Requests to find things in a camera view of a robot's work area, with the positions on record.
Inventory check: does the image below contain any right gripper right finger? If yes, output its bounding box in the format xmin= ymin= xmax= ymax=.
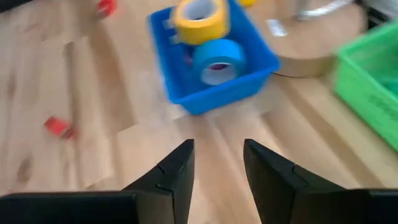
xmin=243 ymin=138 xmax=398 ymax=224

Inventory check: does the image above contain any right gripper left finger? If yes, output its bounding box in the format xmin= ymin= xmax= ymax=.
xmin=0 ymin=138 xmax=196 ymax=224

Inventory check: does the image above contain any light blue tape roll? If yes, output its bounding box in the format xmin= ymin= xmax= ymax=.
xmin=191 ymin=38 xmax=249 ymax=87

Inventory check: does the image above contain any yellow tape roll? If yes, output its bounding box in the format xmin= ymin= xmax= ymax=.
xmin=172 ymin=0 xmax=231 ymax=46

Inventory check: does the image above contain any red mini stapler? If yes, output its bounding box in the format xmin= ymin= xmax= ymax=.
xmin=95 ymin=0 xmax=118 ymax=19
xmin=42 ymin=116 xmax=76 ymax=140

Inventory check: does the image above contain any blue plastic basket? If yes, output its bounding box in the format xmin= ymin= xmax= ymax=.
xmin=147 ymin=0 xmax=281 ymax=116

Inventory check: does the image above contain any green plastic basket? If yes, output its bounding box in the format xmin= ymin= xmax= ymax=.
xmin=331 ymin=19 xmax=398 ymax=152

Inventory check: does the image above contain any round wooden lamp base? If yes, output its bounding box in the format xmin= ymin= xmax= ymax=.
xmin=247 ymin=0 xmax=368 ymax=79

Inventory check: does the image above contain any clear lamp cable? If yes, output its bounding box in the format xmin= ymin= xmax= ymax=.
xmin=295 ymin=0 xmax=356 ymax=20

